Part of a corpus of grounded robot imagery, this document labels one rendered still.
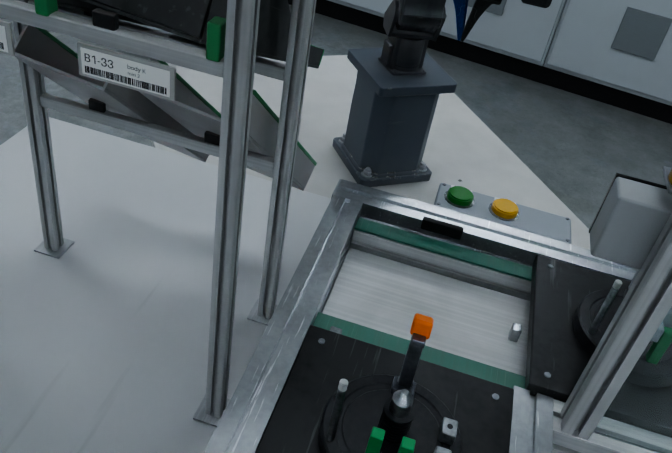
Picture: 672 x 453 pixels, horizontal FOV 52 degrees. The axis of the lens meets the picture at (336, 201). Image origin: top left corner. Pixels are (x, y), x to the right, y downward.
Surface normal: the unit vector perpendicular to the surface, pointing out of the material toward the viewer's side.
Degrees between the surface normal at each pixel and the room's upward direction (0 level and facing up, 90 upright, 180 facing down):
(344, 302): 0
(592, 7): 90
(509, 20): 90
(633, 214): 90
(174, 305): 0
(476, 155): 0
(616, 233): 90
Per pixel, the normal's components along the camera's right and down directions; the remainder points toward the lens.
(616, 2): -0.40, 0.50
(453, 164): 0.14, -0.79
